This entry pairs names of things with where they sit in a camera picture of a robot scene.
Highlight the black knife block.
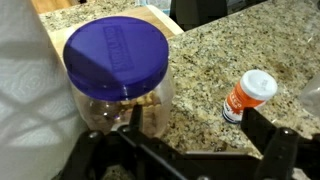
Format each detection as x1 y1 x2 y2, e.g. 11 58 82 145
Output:
169 0 228 31

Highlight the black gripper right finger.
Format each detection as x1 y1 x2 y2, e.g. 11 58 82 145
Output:
241 108 320 180

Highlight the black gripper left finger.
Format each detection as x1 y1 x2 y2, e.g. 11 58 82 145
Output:
58 105 213 180

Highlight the white orange-label pill bottle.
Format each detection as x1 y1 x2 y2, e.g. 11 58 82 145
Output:
222 70 278 124

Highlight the white paper towel roll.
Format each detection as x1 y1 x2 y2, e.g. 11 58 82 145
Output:
0 0 85 180

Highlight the clear jar purple lid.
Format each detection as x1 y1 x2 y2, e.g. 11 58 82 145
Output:
63 19 174 137

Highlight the wooden cutting board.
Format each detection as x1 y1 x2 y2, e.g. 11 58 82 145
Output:
48 5 183 62

